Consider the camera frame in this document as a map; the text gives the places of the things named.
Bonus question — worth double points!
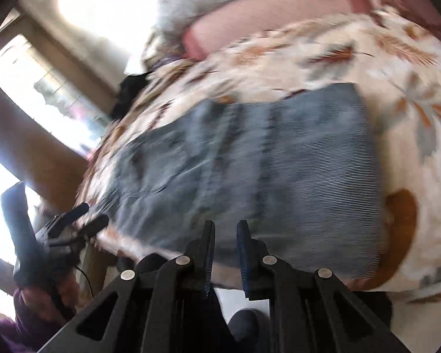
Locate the person's dark shoe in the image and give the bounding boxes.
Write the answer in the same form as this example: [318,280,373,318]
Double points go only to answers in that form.
[228,309,260,343]

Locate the person's left forearm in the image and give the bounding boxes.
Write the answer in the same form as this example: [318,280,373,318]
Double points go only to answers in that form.
[0,287,59,353]

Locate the stained glass door pane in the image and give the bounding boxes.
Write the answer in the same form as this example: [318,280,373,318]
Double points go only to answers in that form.
[0,35,111,129]

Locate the blue denim pants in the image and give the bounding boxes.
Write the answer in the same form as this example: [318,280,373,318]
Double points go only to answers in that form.
[112,83,386,284]

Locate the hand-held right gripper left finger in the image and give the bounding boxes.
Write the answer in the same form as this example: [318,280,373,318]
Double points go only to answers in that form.
[37,220,221,353]

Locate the person's left hand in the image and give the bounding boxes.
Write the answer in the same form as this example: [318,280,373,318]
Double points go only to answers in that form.
[18,265,78,324]

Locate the black garment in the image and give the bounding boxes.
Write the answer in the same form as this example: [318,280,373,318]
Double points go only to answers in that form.
[110,74,151,118]

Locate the wooden door frame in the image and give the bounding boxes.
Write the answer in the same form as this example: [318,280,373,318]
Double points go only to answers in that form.
[0,7,118,207]

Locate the white floral pillow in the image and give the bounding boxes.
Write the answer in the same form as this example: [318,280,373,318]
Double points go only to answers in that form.
[140,33,177,70]

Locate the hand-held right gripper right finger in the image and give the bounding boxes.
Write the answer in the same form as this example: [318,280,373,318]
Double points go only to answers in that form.
[236,220,408,353]

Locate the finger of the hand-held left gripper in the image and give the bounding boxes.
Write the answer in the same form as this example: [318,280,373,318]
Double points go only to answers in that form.
[64,202,90,222]
[78,214,110,238]

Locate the pink bolster cushion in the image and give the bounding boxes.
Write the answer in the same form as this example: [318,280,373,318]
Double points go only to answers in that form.
[182,0,375,61]

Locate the leaf print bedspread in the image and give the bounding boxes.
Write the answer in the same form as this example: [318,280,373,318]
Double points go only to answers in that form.
[77,5,441,302]

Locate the grey quilted pillow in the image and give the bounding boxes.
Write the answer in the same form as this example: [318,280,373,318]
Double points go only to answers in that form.
[152,0,287,45]

